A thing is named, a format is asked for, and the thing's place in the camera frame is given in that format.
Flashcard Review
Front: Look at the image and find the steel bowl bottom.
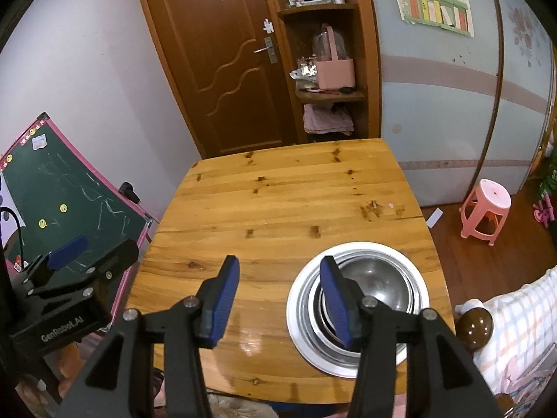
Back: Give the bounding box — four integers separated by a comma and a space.
299, 249, 426, 358

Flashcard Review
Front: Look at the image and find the large white plate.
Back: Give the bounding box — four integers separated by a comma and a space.
285, 240, 431, 379

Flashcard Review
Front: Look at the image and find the round steel bowl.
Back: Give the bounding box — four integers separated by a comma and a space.
340, 256, 414, 312

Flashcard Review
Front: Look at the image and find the black clip on chalkboard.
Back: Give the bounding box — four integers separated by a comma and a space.
118, 181, 140, 204

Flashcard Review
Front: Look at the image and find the white paper on floor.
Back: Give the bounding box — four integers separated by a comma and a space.
426, 208, 444, 229

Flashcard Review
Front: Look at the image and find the brown wooden bedpost knob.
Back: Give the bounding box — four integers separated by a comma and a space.
455, 308, 494, 354

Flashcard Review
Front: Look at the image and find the pink plastic stool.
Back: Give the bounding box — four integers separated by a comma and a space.
459, 178, 512, 246

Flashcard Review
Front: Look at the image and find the folded pink cloth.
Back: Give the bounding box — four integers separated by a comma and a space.
303, 104, 354, 135

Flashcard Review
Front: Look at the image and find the checkered bed quilt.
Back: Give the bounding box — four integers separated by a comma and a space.
455, 267, 556, 394

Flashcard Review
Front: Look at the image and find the pink box on shelf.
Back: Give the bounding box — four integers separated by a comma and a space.
313, 24, 356, 91

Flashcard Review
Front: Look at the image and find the brown wooden door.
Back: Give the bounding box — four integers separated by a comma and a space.
146, 0, 298, 157

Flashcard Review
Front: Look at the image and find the wooden corner shelf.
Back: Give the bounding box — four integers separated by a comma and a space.
267, 0, 382, 141

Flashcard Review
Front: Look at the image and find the green chalkboard pink frame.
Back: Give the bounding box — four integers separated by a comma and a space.
0, 111, 160, 327

